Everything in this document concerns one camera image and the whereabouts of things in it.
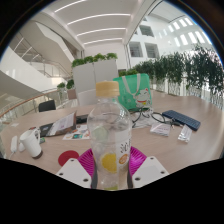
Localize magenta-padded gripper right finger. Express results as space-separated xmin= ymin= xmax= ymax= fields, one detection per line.
xmin=126 ymin=145 xmax=170 ymax=190

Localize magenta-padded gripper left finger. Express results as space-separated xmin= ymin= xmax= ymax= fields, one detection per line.
xmin=55 ymin=147 xmax=98 ymax=190

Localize clear lemon drink bottle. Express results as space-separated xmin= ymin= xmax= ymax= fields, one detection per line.
xmin=87 ymin=80 xmax=133 ymax=192

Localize flat round red coaster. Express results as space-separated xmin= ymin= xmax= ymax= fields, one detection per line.
xmin=58 ymin=150 xmax=80 ymax=167

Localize colourful sticker sheet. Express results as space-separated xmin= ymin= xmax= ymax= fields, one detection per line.
xmin=62 ymin=124 xmax=92 ymax=141

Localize white printed packet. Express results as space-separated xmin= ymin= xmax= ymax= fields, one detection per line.
xmin=149 ymin=122 xmax=172 ymax=137

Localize printed brochure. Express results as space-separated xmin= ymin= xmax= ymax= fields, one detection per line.
xmin=46 ymin=111 xmax=78 ymax=138

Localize white cup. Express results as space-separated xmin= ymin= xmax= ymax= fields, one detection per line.
xmin=19 ymin=128 xmax=44 ymax=160

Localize black flat folder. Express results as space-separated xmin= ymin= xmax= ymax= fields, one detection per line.
xmin=39 ymin=122 xmax=55 ymax=138

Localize black flat device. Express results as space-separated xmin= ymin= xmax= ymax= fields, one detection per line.
xmin=75 ymin=114 xmax=89 ymax=125

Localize clear plastic packet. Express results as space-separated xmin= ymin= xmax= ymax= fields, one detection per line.
xmin=177 ymin=124 xmax=193 ymax=144

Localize black chair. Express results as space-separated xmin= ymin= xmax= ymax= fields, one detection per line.
xmin=38 ymin=99 xmax=57 ymax=113

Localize white chair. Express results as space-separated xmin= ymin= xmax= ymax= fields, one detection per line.
xmin=77 ymin=88 xmax=98 ymax=107

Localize small planter with green plants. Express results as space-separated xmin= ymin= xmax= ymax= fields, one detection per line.
xmin=56 ymin=79 xmax=78 ymax=101

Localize green tote bag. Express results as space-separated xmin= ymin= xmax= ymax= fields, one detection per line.
xmin=113 ymin=73 xmax=153 ymax=113

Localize glass railing with wooden handrail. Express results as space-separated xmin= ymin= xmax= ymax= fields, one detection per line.
xmin=0 ymin=87 xmax=73 ymax=123

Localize white planter cabinet with plants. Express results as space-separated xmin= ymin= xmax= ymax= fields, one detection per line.
xmin=71 ymin=52 xmax=120 ymax=95

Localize row of tall green plants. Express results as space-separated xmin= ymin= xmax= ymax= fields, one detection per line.
xmin=118 ymin=44 xmax=224 ymax=109

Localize ceiling light strips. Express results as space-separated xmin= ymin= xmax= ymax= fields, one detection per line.
xmin=54 ymin=0 xmax=132 ymax=46

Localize black cables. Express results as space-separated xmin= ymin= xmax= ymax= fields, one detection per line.
xmin=130 ymin=107 xmax=183 ymax=129

